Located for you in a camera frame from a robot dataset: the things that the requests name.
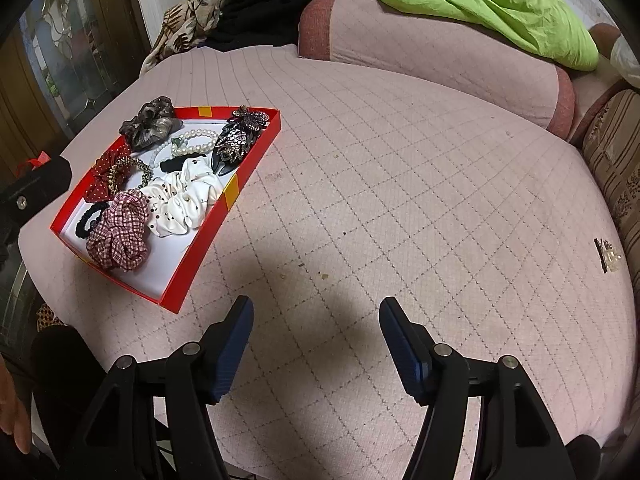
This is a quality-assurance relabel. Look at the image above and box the brown satin scrunchie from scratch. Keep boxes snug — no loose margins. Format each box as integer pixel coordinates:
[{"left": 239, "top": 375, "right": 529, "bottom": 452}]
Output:
[{"left": 119, "top": 95, "right": 185, "bottom": 151}]

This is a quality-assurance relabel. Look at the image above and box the red bag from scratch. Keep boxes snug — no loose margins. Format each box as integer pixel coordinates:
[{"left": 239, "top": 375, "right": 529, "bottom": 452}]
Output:
[{"left": 17, "top": 152, "right": 53, "bottom": 177}]

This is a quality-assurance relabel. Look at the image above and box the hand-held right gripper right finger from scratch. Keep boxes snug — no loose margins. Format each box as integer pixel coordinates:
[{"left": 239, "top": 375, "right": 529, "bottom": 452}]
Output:
[{"left": 378, "top": 296, "right": 576, "bottom": 480}]

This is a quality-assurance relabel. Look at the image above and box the rhinestone hair claw clip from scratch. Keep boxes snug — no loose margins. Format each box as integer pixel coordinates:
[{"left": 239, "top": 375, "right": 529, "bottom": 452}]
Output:
[{"left": 210, "top": 105, "right": 271, "bottom": 177}]

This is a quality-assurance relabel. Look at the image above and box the black cloth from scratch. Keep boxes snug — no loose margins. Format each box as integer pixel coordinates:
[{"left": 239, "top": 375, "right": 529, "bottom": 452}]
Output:
[{"left": 202, "top": 0, "right": 361, "bottom": 53}]

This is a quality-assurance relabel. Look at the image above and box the person's left forearm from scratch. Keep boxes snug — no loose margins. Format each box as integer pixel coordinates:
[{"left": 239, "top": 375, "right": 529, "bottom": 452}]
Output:
[{"left": 0, "top": 360, "right": 32, "bottom": 456}]

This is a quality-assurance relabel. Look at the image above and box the red cardboard box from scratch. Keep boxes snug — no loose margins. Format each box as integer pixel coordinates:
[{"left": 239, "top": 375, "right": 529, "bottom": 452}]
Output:
[{"left": 49, "top": 106, "right": 282, "bottom": 315}]

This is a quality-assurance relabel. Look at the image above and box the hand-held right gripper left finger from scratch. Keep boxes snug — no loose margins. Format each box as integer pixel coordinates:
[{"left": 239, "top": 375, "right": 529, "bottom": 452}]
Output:
[{"left": 65, "top": 295, "right": 255, "bottom": 480}]

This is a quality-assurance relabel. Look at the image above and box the white cloth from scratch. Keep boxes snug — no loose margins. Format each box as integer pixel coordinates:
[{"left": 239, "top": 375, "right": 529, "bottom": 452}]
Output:
[{"left": 610, "top": 35, "right": 640, "bottom": 83}]

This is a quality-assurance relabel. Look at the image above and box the black hair tie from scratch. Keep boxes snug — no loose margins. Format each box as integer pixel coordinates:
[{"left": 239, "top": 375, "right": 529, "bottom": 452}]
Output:
[{"left": 74, "top": 201, "right": 111, "bottom": 239}]

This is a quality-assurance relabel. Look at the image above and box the person's dark trouser leg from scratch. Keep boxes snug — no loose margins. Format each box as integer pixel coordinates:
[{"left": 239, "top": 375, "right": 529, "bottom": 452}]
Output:
[{"left": 30, "top": 325, "right": 108, "bottom": 461}]

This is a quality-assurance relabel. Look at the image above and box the white pearl bracelet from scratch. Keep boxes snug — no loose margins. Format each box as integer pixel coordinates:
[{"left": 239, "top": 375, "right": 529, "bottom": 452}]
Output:
[{"left": 147, "top": 129, "right": 221, "bottom": 173}]

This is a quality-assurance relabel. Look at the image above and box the leopard print hair tie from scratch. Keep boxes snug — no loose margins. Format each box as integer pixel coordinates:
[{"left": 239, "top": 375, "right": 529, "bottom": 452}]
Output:
[{"left": 107, "top": 156, "right": 153, "bottom": 193}]

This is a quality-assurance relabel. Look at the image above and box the small clear hair clip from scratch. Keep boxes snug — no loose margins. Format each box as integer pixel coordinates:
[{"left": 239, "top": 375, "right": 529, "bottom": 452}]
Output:
[{"left": 594, "top": 238, "right": 623, "bottom": 275}]

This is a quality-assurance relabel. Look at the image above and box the red polka dot scrunchie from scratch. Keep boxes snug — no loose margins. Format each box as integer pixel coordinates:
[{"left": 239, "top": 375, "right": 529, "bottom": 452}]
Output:
[{"left": 84, "top": 144, "right": 133, "bottom": 203}]

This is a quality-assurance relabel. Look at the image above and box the pink plaid scrunchie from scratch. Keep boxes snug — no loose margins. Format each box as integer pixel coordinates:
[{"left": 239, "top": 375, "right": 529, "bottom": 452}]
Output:
[{"left": 86, "top": 189, "right": 152, "bottom": 273}]

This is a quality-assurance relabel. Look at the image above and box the floral patterned cloth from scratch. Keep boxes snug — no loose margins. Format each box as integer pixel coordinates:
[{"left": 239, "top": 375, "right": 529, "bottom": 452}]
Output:
[{"left": 140, "top": 0, "right": 236, "bottom": 77}]

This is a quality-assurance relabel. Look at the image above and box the pink bolster pillow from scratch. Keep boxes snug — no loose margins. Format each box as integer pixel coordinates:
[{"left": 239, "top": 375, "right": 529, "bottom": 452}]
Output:
[{"left": 298, "top": 0, "right": 577, "bottom": 142}]

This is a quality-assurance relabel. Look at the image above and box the green cloth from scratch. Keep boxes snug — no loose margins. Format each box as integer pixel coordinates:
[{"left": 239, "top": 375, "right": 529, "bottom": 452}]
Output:
[{"left": 350, "top": 0, "right": 600, "bottom": 72}]

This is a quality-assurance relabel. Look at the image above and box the glass panel door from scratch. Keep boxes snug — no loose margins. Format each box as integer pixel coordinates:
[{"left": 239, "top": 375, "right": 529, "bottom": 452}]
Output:
[{"left": 17, "top": 0, "right": 151, "bottom": 161}]

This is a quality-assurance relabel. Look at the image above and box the white polka dot scrunchie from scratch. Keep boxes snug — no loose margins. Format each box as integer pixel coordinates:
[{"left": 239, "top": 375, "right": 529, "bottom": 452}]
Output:
[{"left": 141, "top": 156, "right": 223, "bottom": 238}]

